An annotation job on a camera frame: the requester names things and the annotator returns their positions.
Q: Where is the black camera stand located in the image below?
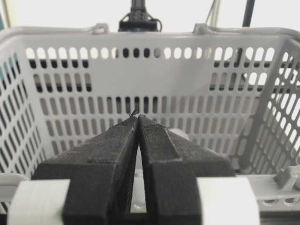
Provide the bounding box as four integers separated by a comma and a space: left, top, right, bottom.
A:
118, 0, 163, 32

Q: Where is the white plastic shopping basket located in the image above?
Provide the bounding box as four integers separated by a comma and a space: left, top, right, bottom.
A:
0, 24, 300, 225

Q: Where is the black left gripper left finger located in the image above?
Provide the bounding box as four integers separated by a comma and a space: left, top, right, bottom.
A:
31, 117, 139, 225

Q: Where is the black vertical pole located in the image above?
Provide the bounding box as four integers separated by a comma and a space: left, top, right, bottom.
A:
242, 0, 255, 27

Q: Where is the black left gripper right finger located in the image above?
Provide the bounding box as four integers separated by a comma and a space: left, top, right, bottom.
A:
138, 116, 235, 225

